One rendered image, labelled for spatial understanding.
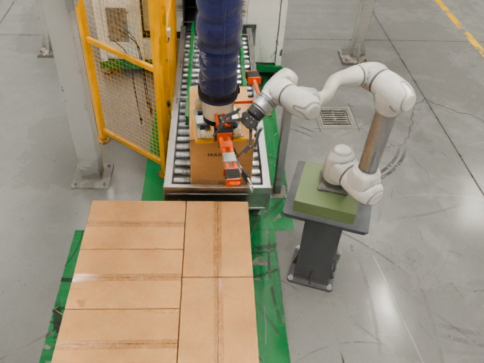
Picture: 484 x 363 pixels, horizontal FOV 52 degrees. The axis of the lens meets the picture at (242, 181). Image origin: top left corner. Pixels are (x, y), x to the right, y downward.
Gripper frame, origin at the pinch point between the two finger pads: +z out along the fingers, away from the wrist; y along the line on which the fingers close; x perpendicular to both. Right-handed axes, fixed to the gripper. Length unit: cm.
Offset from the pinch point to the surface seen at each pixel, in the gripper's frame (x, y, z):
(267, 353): -90, -100, 75
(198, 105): -86, 32, -9
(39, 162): -213, 118, 112
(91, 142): -172, 86, 64
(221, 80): -51, 27, -25
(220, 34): -32, 40, -39
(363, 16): -334, -1, -214
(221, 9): -24, 46, -46
